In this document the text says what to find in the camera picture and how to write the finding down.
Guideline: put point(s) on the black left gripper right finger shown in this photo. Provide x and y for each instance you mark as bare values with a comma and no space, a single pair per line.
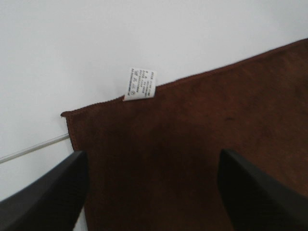
256,201

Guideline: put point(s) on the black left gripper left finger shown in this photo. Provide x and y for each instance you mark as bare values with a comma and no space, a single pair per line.
51,203

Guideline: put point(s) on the brown microfibre towel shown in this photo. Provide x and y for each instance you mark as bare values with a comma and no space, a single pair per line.
153,163

